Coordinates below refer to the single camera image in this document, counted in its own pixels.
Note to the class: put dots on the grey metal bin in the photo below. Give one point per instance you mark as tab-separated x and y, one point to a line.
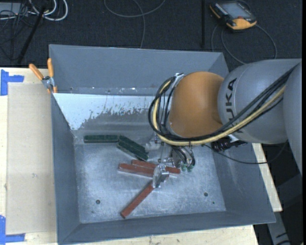
109	182

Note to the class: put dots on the dark green flat block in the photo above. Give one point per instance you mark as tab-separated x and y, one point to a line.
100	138
132	152
132	143

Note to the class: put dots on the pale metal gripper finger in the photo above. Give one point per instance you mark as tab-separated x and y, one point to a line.
156	178
164	176

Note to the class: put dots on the pale wood flat board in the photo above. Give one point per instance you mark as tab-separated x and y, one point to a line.
28	149

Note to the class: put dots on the red-brown flat block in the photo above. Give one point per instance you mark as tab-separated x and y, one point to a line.
145	164
135	169
136	201

